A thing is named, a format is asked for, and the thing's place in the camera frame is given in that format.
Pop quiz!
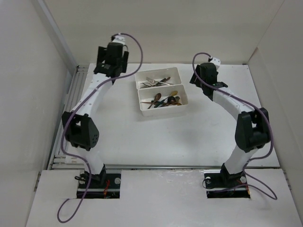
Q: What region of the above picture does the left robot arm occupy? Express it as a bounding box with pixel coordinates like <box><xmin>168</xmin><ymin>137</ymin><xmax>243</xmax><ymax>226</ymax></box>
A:
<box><xmin>62</xmin><ymin>39</ymin><xmax>129</xmax><ymax>188</ymax></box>

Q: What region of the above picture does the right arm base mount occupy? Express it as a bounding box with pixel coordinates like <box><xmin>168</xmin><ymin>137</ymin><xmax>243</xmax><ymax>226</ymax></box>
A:
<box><xmin>203</xmin><ymin>170</ymin><xmax>250</xmax><ymax>199</ymax></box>

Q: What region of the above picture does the white plastic bin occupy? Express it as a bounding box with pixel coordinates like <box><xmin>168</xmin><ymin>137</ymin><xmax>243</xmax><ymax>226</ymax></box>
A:
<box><xmin>138</xmin><ymin>84</ymin><xmax>188</xmax><ymax>117</ymax></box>
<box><xmin>135</xmin><ymin>67</ymin><xmax>181</xmax><ymax>89</ymax></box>

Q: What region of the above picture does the copper thin utensil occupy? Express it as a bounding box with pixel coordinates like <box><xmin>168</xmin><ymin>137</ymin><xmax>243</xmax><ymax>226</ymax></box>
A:
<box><xmin>146</xmin><ymin>77</ymin><xmax>170</xmax><ymax>86</ymax></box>

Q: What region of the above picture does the gold fork green handle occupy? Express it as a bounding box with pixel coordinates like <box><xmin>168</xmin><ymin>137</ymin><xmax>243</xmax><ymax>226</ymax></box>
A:
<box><xmin>153</xmin><ymin>81</ymin><xmax>169</xmax><ymax>87</ymax></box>

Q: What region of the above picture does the black handled fork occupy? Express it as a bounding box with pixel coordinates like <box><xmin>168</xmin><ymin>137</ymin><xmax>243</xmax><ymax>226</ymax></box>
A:
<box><xmin>141</xmin><ymin>82</ymin><xmax>156</xmax><ymax>87</ymax></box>

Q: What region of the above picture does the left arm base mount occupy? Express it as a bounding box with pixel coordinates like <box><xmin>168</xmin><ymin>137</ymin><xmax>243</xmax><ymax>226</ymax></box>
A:
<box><xmin>74</xmin><ymin>170</ymin><xmax>121</xmax><ymax>199</ymax></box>

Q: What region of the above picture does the silver fork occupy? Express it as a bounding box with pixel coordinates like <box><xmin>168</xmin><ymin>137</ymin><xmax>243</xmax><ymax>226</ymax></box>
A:
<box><xmin>141</xmin><ymin>82</ymin><xmax>164</xmax><ymax>88</ymax></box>

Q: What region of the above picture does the brown wooden fork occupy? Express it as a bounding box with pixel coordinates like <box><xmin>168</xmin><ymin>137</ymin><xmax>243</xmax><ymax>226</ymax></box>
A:
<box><xmin>161</xmin><ymin>77</ymin><xmax>170</xmax><ymax>82</ymax></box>

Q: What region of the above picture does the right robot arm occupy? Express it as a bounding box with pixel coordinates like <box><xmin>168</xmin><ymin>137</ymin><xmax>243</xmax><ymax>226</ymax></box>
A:
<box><xmin>190</xmin><ymin>62</ymin><xmax>270</xmax><ymax>187</ymax></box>

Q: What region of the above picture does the black measuring spoon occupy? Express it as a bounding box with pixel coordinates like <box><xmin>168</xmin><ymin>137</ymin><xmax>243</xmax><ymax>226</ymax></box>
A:
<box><xmin>163</xmin><ymin>96</ymin><xmax>176</xmax><ymax>105</ymax></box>

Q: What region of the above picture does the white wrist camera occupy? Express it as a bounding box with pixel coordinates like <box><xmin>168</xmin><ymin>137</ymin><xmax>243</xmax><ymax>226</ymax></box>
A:
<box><xmin>111</xmin><ymin>34</ymin><xmax>126</xmax><ymax>45</ymax></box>
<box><xmin>208</xmin><ymin>56</ymin><xmax>221</xmax><ymax>67</ymax></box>

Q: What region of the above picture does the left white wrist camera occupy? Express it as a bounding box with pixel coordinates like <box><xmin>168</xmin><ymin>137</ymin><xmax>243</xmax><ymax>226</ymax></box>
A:
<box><xmin>111</xmin><ymin>34</ymin><xmax>126</xmax><ymax>45</ymax></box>

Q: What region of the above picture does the silver spoon copper handle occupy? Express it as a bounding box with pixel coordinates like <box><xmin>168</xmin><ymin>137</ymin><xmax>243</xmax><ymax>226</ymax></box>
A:
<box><xmin>175</xmin><ymin>96</ymin><xmax>180</xmax><ymax>103</ymax></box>

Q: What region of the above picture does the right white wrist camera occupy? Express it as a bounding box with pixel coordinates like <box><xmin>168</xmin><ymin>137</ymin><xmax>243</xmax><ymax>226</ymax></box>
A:
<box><xmin>208</xmin><ymin>56</ymin><xmax>221</xmax><ymax>67</ymax></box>

